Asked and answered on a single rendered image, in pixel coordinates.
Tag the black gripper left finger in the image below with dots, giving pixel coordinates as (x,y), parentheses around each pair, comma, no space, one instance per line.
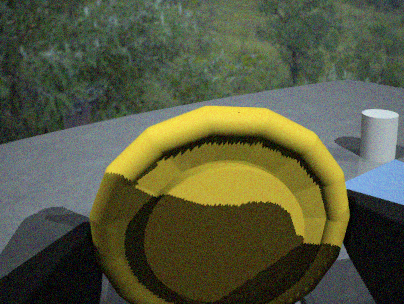
(66,272)

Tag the yellow plate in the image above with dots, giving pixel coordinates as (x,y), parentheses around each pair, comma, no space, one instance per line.
(220,205)

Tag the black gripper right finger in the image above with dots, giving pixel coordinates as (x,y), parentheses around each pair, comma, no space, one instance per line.
(375,241)

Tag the grey cylinder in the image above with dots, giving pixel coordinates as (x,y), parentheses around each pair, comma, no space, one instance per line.
(378,137)

